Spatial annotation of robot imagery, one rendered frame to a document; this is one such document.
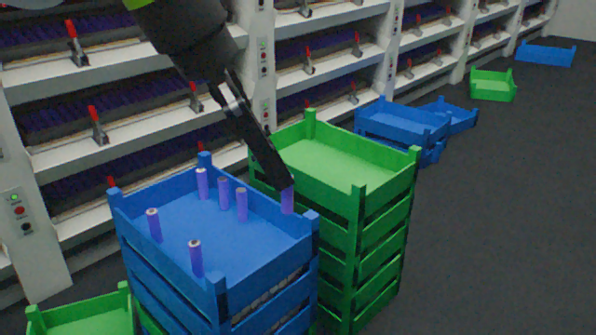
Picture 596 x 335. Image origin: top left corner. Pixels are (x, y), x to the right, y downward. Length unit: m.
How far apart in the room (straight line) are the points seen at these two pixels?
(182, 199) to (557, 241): 1.03
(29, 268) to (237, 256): 0.59
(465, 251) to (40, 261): 1.06
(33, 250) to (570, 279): 1.28
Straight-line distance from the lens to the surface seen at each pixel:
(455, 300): 1.15
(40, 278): 1.20
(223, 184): 0.78
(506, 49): 3.13
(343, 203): 0.78
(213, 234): 0.76
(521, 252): 1.35
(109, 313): 1.14
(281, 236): 0.74
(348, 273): 0.87
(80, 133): 1.15
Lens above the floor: 0.80
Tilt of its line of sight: 30 degrees down
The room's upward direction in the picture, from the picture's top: straight up
